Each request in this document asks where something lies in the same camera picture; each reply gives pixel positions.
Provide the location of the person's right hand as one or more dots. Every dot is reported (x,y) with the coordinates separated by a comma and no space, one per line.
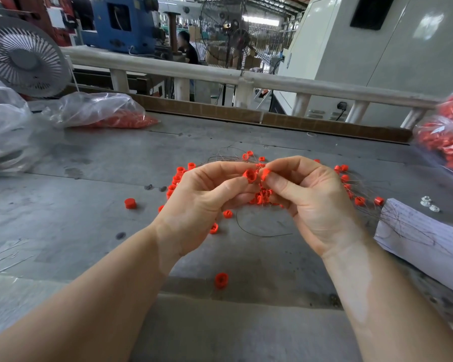
(317,203)

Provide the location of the person's left hand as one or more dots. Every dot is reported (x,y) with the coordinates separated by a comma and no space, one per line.
(196,211)

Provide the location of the pile of red plastic rings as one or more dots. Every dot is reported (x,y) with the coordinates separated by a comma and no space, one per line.
(260,193)

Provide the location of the person's left forearm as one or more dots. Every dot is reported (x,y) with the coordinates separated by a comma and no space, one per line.
(72,313)

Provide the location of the person's right forearm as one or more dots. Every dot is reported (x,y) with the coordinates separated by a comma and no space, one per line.
(404,301)

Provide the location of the brown wooden board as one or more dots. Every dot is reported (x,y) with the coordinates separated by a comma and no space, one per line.
(225,112)

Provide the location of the small clear plastic piece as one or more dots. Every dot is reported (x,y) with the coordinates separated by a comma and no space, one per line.
(434,209)
(425,200)

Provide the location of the white paper sheet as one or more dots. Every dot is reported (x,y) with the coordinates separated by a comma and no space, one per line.
(426,247)

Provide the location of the clear bag with red pieces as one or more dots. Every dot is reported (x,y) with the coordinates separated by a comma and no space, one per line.
(102,110)

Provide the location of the white metal railing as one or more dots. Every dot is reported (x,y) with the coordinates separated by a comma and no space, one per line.
(189,70)

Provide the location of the large clear bag red pieces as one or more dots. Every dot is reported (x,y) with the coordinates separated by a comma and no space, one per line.
(447,138)

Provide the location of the large grey machine cabinet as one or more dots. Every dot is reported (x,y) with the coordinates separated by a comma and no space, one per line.
(421,49)

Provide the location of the blue industrial machine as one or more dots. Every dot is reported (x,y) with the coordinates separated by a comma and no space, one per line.
(136,28)

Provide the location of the crumpled clear plastic bag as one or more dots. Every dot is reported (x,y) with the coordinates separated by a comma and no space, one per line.
(4,132)

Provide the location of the white desk fan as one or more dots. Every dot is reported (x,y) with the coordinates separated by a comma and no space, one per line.
(26,56)

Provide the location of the red industrial machine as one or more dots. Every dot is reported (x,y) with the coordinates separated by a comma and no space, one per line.
(26,11)

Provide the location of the black pedestal fan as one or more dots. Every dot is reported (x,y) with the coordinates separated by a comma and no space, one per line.
(240,38)

